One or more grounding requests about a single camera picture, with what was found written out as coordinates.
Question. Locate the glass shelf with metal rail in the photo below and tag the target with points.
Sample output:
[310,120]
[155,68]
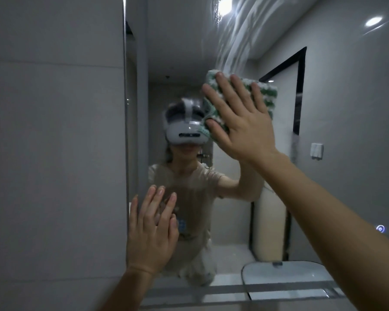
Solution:
[214,290]

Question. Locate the large wall mirror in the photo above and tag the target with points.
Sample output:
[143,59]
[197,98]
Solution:
[343,103]

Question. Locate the person's left forearm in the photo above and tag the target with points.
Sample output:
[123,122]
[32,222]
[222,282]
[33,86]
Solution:
[126,291]

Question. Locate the person's left thumb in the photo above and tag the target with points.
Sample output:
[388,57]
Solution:
[174,230]

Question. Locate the person's right middle finger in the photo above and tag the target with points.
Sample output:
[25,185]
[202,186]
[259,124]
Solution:
[228,90]

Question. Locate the person's left hand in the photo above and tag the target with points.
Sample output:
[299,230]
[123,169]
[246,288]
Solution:
[149,242]

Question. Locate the blue lit mirror touch button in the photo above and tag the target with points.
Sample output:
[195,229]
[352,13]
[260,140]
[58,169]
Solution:
[380,228]

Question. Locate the person's right thumb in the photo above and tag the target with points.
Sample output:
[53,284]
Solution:
[215,128]

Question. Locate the person's right forearm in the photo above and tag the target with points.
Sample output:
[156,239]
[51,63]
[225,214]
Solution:
[327,229]

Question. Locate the person's right little finger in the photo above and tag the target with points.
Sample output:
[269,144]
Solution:
[259,97]

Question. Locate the green white striped cleaning cloth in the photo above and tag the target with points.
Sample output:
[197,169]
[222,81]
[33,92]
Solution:
[265,93]

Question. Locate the person's right hand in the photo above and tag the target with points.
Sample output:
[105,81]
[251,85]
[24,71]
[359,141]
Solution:
[246,132]

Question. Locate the person's left little finger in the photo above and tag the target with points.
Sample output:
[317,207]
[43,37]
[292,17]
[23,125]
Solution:
[133,210]

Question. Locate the person's left middle finger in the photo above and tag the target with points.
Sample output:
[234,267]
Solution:
[155,205]

